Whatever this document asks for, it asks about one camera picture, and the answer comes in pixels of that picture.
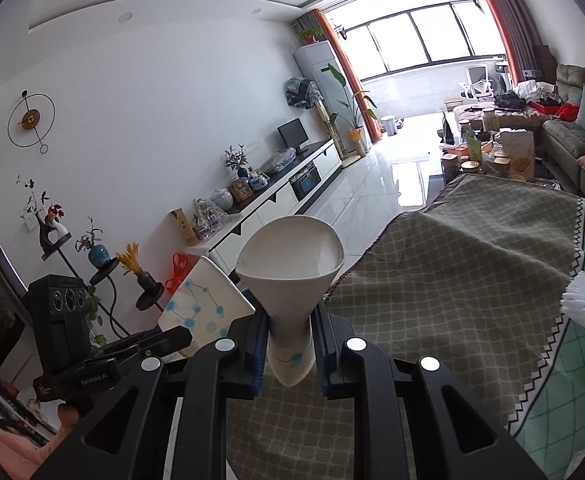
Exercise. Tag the small plant in blue vase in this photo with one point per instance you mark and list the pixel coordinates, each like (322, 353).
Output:
(242, 172)

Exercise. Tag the white paper cup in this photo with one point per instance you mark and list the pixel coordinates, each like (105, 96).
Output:
(292, 260)

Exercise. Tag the orange and grey curtain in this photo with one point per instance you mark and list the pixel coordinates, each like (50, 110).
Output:
(342, 60)
(502, 25)

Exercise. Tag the clear plastic bag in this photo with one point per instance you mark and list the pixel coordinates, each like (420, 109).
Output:
(278, 161)

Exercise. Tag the black vase with yellow stalks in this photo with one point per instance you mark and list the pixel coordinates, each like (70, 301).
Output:
(147, 280)

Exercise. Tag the wrapped glass jar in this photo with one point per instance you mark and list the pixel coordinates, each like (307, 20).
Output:
(210, 217)

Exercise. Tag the white TV cabinet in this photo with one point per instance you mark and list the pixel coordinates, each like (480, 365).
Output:
(277, 200)

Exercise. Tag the person's left hand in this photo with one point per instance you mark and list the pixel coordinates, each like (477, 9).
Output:
(68, 417)

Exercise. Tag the cluttered coffee table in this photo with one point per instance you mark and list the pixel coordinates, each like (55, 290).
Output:
(472, 115)

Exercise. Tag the white office chair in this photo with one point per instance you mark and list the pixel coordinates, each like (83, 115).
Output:
(477, 77)

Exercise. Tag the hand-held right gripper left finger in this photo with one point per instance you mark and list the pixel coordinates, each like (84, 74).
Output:
(260, 357)

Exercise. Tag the blue vase with plant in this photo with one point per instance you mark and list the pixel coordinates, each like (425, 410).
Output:
(99, 255)

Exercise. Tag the olive patterned tablecloth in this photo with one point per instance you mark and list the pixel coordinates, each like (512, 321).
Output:
(447, 270)

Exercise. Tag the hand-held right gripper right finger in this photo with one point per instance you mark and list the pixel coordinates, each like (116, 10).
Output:
(322, 357)

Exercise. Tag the white ceramic pot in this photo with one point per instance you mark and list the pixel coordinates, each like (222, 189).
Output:
(221, 199)

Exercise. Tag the black metal plant stand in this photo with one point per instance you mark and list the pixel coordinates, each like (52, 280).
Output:
(105, 274)

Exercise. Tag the blue and white porcelain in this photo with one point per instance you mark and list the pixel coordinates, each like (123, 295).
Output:
(258, 180)

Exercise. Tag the person's left forearm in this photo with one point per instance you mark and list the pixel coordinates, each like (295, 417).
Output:
(7, 450)

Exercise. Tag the green canister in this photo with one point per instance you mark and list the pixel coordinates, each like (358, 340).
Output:
(473, 152)

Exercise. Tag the tall potted plant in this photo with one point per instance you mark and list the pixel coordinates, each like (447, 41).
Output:
(358, 144)

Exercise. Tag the green patterned tablecloth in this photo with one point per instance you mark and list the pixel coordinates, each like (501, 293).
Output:
(562, 410)

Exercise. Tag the small green potted plant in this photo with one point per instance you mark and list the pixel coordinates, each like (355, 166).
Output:
(310, 35)

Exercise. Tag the brown paper bag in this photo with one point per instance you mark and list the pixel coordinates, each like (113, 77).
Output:
(517, 155)

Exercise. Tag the yellow box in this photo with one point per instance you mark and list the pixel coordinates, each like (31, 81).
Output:
(182, 227)

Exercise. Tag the red cloth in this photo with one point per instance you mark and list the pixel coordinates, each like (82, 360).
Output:
(567, 111)

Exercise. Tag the white vase with red leaves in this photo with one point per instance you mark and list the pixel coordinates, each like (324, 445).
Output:
(57, 230)

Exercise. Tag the green leather sofa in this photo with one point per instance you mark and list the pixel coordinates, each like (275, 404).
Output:
(567, 135)

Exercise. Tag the dark hanging bag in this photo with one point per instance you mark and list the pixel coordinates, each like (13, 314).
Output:
(302, 92)

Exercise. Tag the white standing air conditioner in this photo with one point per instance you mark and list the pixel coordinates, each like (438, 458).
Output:
(317, 60)

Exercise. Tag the blue dotted paper cup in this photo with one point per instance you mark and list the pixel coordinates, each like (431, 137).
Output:
(202, 300)

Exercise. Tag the white bin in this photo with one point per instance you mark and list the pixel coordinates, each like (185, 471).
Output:
(388, 125)

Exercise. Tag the round wall clock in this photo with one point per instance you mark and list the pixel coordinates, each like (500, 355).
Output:
(30, 119)

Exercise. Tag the red plastic bag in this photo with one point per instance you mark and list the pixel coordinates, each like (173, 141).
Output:
(177, 272)

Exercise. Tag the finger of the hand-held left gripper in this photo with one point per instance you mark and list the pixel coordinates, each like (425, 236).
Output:
(172, 341)

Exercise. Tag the large window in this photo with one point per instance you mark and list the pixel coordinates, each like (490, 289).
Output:
(422, 40)

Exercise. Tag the black monitor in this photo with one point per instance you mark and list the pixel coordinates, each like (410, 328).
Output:
(292, 133)

